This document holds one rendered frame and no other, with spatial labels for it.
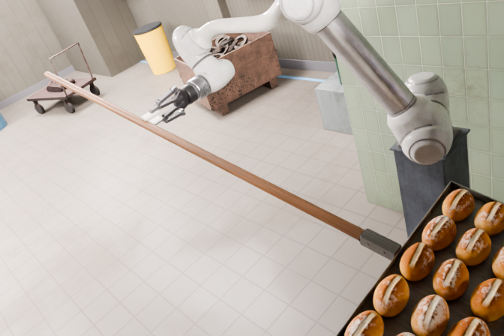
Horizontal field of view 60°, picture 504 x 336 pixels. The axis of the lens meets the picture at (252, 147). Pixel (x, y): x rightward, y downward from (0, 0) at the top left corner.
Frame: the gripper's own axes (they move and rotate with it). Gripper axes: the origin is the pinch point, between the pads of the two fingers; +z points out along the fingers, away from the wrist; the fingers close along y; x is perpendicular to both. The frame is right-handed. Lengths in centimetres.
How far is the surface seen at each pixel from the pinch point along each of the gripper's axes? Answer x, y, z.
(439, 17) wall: -52, 3, -121
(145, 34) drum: 425, 156, -239
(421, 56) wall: -45, 24, -121
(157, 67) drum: 421, 210, -236
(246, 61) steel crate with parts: 195, 135, -219
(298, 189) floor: 38, 151, -110
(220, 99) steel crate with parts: 201, 161, -177
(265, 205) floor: 50, 153, -85
